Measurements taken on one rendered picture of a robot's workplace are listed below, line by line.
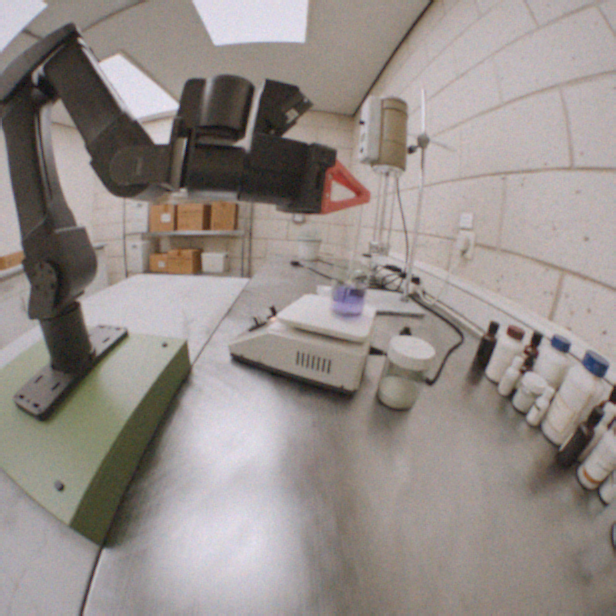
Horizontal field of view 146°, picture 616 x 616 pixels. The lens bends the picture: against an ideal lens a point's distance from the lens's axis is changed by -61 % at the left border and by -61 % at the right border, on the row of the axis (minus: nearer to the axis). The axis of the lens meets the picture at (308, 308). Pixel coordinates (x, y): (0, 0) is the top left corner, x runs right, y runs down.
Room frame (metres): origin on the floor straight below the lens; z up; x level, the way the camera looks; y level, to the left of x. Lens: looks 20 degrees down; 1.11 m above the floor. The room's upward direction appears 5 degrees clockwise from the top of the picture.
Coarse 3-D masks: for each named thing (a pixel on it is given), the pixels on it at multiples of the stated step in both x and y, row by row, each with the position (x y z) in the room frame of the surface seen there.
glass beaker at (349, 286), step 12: (336, 264) 0.30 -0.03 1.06; (348, 264) 0.34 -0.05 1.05; (360, 264) 0.33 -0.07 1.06; (336, 276) 0.30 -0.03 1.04; (348, 276) 0.29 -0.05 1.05; (360, 276) 0.29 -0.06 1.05; (336, 288) 0.30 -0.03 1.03; (348, 288) 0.29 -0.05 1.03; (360, 288) 0.29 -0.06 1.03; (336, 300) 0.29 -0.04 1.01; (348, 300) 0.29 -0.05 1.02; (360, 300) 0.29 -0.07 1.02; (336, 312) 0.29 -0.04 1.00; (348, 312) 0.29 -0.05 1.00; (360, 312) 0.29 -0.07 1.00
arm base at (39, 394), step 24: (72, 312) 0.15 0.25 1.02; (48, 336) 0.12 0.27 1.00; (72, 336) 0.14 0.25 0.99; (96, 336) 0.21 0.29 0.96; (120, 336) 0.23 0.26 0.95; (72, 360) 0.13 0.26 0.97; (96, 360) 0.17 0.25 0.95; (24, 384) 0.08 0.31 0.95; (48, 384) 0.10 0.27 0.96; (72, 384) 0.12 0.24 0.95; (24, 408) 0.05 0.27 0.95; (48, 408) 0.07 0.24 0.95
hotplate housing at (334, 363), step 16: (256, 336) 0.28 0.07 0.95; (272, 336) 0.28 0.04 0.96; (288, 336) 0.27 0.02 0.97; (304, 336) 0.27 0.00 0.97; (320, 336) 0.27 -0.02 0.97; (368, 336) 0.29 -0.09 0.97; (240, 352) 0.29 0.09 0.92; (256, 352) 0.28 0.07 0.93; (272, 352) 0.28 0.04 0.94; (288, 352) 0.27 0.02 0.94; (304, 352) 0.26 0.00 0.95; (320, 352) 0.25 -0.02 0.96; (336, 352) 0.25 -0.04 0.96; (352, 352) 0.25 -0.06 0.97; (368, 352) 0.28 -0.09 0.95; (272, 368) 0.28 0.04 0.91; (288, 368) 0.27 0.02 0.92; (304, 368) 0.26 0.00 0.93; (320, 368) 0.25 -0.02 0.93; (336, 368) 0.25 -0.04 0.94; (352, 368) 0.24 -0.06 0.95; (320, 384) 0.26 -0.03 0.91; (336, 384) 0.25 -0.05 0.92; (352, 384) 0.24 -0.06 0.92
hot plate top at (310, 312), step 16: (304, 304) 0.34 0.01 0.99; (320, 304) 0.34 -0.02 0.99; (288, 320) 0.27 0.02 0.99; (304, 320) 0.28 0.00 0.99; (320, 320) 0.28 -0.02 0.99; (336, 320) 0.29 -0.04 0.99; (352, 320) 0.29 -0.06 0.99; (368, 320) 0.30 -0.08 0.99; (336, 336) 0.25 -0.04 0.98; (352, 336) 0.25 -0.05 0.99
